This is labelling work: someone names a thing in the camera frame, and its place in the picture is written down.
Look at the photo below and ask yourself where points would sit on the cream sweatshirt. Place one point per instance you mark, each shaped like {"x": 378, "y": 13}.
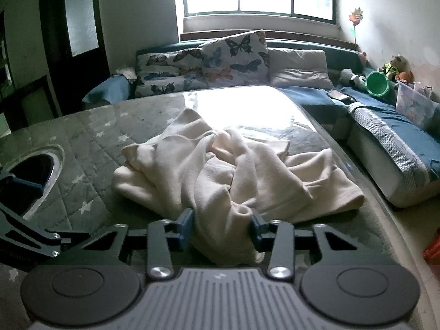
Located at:
{"x": 224, "y": 176}

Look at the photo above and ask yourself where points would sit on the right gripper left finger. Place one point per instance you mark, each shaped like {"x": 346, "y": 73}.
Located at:
{"x": 163, "y": 238}

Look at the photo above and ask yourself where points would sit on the green quilted star tablecloth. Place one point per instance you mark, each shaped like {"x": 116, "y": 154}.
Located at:
{"x": 349, "y": 271}

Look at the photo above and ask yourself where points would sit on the black round induction cooktop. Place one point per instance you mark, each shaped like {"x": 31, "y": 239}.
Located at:
{"x": 36, "y": 169}

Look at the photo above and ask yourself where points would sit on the long butterfly pillow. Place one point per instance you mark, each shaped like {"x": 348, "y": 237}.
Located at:
{"x": 167, "y": 72}

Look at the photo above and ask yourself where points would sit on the large butterfly pillow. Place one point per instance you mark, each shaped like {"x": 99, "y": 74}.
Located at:
{"x": 238, "y": 60}

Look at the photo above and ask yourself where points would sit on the dark wooden door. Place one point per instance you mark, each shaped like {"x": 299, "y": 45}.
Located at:
{"x": 74, "y": 49}

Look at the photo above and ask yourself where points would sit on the white pillow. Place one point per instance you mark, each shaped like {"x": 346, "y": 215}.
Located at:
{"x": 298, "y": 67}

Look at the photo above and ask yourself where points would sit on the clear plastic storage box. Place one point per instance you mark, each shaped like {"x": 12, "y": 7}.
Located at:
{"x": 420, "y": 110}

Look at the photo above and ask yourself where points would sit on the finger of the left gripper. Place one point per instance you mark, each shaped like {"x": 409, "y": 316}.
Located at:
{"x": 10, "y": 183}

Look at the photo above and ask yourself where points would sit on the grey stuffed toy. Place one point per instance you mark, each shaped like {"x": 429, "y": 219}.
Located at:
{"x": 349, "y": 78}

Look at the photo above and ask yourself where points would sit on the blue sofa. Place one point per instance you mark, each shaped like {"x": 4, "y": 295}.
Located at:
{"x": 402, "y": 158}

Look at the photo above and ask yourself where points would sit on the plush toy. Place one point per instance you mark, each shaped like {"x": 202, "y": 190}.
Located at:
{"x": 397, "y": 69}

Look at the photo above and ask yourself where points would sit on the green plastic bucket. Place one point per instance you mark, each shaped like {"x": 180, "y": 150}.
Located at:
{"x": 377, "y": 84}

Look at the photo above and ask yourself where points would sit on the colourful pinwheel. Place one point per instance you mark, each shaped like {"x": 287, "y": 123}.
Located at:
{"x": 355, "y": 17}

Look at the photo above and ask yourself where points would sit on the red plastic stool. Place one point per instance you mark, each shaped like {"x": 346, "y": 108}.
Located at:
{"x": 431, "y": 254}

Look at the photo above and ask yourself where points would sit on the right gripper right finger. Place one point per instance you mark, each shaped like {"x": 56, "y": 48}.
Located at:
{"x": 277, "y": 238}

